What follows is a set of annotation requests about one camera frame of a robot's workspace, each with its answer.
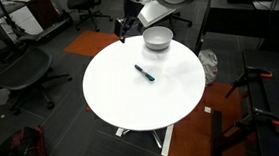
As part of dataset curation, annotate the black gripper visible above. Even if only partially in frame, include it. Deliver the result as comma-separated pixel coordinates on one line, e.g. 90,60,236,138
117,15,142,44

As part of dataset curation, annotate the teal marker pen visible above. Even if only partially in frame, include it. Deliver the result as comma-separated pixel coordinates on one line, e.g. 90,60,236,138
133,62,156,83

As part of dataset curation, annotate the white round bowl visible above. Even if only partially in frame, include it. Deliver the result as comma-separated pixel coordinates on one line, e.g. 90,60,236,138
142,24,175,53

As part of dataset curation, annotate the black swivel office chair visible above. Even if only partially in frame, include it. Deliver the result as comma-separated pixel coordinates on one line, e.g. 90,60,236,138
66,0,115,35

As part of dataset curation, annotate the black office chair base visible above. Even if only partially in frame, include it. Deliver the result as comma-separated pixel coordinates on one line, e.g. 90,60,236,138
168,10,195,29

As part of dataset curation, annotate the black electric scooter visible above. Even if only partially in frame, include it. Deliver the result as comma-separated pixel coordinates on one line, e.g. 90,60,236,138
0,0,75,47

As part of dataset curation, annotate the dark brown cabinet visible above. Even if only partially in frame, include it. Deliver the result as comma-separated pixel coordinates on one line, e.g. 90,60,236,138
25,0,65,32

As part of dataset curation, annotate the white plastic bag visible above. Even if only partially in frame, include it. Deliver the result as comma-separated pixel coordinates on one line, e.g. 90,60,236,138
197,48,220,86

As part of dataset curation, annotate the long white cabinet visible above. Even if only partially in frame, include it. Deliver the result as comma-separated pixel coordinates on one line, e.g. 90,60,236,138
0,3,45,40

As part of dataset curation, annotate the black mesh office chair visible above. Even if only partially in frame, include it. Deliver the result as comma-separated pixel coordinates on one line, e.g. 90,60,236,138
0,0,76,117

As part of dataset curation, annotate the black office desk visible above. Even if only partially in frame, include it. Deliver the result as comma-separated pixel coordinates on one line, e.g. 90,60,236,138
192,0,279,56

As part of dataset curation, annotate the white metal table base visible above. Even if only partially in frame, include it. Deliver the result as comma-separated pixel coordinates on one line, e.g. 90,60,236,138
114,122,178,156

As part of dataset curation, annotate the red and black bag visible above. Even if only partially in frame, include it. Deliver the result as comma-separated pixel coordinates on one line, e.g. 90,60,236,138
0,124,53,156

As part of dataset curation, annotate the black workbench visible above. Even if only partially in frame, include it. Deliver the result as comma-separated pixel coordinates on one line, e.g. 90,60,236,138
242,46,279,156

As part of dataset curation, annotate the black bar clamp orange handle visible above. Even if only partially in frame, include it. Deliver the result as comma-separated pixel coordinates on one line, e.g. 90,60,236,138
215,105,279,150
222,65,275,99

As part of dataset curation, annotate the black metal post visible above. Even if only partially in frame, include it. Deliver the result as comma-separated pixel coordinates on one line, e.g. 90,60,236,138
209,110,227,156

